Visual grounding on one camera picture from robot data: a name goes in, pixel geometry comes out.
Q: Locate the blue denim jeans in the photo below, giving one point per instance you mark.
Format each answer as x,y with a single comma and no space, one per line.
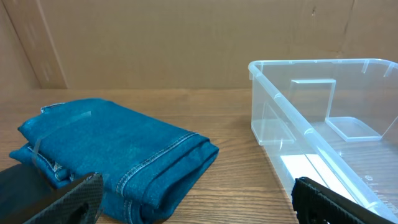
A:
148,165

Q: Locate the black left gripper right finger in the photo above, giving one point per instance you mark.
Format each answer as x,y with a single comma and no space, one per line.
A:
317,204

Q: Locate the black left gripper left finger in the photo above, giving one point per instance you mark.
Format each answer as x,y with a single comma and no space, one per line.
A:
77,202

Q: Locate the clear plastic storage bin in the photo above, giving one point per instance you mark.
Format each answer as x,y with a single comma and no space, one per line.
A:
332,120

